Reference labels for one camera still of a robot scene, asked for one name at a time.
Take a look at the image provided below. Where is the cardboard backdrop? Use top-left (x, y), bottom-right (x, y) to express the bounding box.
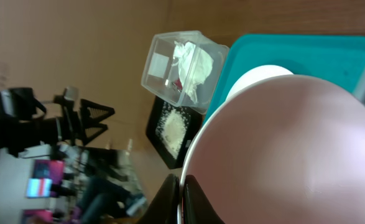
top-left (0, 1), bottom-right (170, 149)

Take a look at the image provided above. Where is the black plastic tray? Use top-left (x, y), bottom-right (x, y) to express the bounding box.
top-left (146, 97), bottom-right (203, 169)

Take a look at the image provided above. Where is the pink small bowl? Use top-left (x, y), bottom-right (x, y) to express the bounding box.
top-left (181, 75), bottom-right (365, 223)

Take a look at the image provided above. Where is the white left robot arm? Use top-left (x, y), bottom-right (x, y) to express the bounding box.
top-left (0, 88), bottom-right (114, 223)

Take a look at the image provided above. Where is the white rice pile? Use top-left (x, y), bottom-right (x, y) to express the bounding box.
top-left (155, 102), bottom-right (190, 159)

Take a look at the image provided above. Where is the pink plate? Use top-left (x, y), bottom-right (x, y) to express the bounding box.
top-left (226, 65), bottom-right (293, 100)

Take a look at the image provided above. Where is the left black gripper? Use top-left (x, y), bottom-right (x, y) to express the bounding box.
top-left (53, 96), bottom-right (115, 146)

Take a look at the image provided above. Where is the clear plastic bin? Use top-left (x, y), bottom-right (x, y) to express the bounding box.
top-left (141, 30), bottom-right (229, 114)

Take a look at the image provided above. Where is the red snack wrapper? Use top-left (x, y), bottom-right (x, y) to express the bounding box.
top-left (172, 78), bottom-right (183, 92)

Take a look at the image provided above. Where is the teal serving tray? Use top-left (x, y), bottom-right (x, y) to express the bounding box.
top-left (205, 34), bottom-right (365, 119)

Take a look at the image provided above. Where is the white napkin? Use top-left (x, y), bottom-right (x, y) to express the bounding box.
top-left (172, 41), bottom-right (214, 104)

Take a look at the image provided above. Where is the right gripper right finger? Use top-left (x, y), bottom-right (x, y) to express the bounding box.
top-left (183, 175), bottom-right (224, 224)

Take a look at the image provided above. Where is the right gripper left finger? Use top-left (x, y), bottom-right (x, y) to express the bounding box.
top-left (137, 174), bottom-right (180, 224)

